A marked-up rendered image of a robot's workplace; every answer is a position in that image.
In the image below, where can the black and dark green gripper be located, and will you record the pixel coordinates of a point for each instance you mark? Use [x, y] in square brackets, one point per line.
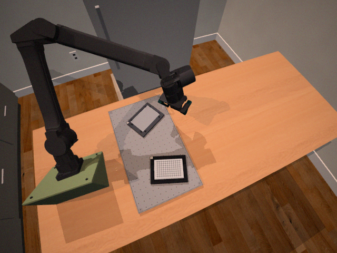
[173, 102]

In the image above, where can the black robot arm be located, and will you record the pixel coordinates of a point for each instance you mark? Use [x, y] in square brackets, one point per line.
[59, 136]

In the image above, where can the white multi-well plate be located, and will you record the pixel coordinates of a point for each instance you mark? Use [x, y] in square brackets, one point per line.
[168, 167]

